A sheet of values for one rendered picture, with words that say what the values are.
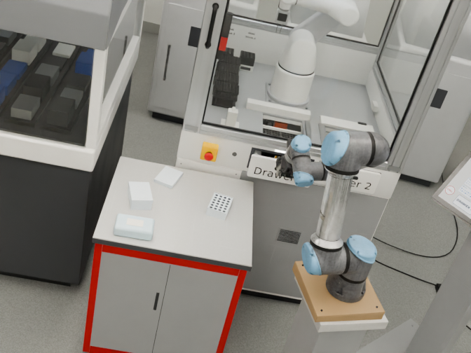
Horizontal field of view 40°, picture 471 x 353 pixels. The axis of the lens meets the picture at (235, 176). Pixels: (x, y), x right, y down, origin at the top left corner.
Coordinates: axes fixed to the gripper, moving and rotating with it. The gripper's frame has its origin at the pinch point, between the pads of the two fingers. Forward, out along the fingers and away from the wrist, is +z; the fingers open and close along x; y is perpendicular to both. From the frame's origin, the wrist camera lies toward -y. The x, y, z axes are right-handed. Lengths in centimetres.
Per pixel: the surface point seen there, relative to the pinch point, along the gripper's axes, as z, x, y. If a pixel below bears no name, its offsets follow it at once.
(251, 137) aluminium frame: 0.9, -15.7, -12.5
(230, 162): 13.4, -22.5, -4.1
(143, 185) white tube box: -1, -58, 20
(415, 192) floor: 161, 127, -71
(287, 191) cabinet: 21.5, 7.1, 1.6
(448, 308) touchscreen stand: 27, 91, 42
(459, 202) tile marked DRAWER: -14, 75, 5
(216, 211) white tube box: -3.3, -26.4, 25.8
